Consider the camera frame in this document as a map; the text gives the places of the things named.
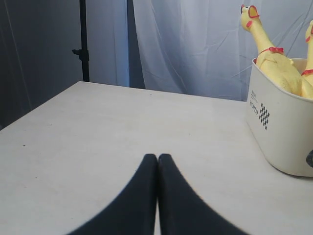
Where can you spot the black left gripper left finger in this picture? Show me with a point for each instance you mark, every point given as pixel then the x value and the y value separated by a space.
pixel 133 210

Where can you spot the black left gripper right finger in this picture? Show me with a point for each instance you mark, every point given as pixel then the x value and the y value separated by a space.
pixel 181 210

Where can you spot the whole yellow rubber chicken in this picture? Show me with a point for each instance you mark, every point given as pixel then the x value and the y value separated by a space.
pixel 271 59
pixel 307 74

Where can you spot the cream bin marked O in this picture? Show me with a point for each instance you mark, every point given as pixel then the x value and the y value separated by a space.
pixel 282 124

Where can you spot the blue backdrop cloth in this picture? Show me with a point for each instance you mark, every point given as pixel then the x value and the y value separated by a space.
pixel 192 47

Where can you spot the black light stand pole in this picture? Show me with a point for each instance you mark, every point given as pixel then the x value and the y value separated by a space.
pixel 83 53

